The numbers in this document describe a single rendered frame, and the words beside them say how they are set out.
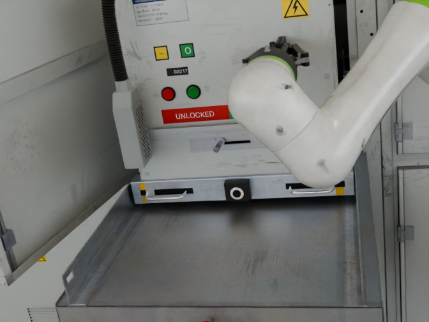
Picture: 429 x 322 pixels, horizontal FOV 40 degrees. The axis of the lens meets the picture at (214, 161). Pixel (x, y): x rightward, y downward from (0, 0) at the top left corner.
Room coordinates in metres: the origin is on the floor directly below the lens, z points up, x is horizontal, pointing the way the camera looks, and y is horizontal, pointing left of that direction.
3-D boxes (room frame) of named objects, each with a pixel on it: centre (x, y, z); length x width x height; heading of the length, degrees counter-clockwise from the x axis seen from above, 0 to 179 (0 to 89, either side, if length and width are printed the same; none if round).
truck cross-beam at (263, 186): (1.29, -0.05, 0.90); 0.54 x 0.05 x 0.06; 76
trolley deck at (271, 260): (1.22, -0.03, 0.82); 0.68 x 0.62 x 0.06; 166
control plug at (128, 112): (1.26, 0.17, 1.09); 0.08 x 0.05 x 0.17; 166
